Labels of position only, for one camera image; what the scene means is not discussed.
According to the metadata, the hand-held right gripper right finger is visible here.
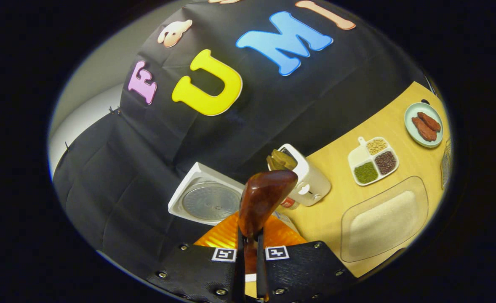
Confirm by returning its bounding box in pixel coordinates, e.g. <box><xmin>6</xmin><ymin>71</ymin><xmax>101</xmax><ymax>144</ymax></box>
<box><xmin>256</xmin><ymin>215</ymin><xmax>358</xmax><ymax>303</ymax></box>

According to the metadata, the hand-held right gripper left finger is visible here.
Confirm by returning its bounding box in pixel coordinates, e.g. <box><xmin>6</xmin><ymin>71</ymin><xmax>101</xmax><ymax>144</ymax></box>
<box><xmin>147</xmin><ymin>212</ymin><xmax>246</xmax><ymax>303</ymax></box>

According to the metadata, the white rice cooker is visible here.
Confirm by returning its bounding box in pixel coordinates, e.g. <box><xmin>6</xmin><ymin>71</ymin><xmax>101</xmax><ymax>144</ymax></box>
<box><xmin>168</xmin><ymin>162</ymin><xmax>291</xmax><ymax>230</ymax></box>

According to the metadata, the brown wooden spoon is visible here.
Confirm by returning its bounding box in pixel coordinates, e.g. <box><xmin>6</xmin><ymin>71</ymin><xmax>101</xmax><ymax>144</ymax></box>
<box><xmin>238</xmin><ymin>170</ymin><xmax>299</xmax><ymax>274</ymax></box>

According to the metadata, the wire chopstick holder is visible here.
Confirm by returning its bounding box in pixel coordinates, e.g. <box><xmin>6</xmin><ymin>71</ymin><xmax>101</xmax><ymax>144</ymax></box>
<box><xmin>440</xmin><ymin>139</ymin><xmax>453</xmax><ymax>190</ymax></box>

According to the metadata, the white toaster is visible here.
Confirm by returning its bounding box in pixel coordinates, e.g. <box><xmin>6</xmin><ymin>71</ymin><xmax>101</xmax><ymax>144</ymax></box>
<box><xmin>278</xmin><ymin>144</ymin><xmax>332</xmax><ymax>207</ymax></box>

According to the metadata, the brown toast slice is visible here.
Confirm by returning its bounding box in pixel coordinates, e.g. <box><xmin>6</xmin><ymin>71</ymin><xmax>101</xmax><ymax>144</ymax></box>
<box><xmin>272</xmin><ymin>149</ymin><xmax>298</xmax><ymax>169</ymax></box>
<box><xmin>267</xmin><ymin>155</ymin><xmax>286</xmax><ymax>171</ymax></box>

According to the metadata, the white divided bean dish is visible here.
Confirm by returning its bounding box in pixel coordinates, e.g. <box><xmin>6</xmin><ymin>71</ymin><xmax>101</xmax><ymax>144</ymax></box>
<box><xmin>348</xmin><ymin>136</ymin><xmax>399</xmax><ymax>186</ymax></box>

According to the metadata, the black backdrop cloth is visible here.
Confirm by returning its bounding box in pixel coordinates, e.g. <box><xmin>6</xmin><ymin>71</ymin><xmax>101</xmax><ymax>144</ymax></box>
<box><xmin>52</xmin><ymin>0</ymin><xmax>438</xmax><ymax>278</ymax></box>

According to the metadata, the pale green plate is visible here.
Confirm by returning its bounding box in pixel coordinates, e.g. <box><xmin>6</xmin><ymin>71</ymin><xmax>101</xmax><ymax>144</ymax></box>
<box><xmin>404</xmin><ymin>102</ymin><xmax>444</xmax><ymax>148</ymax></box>

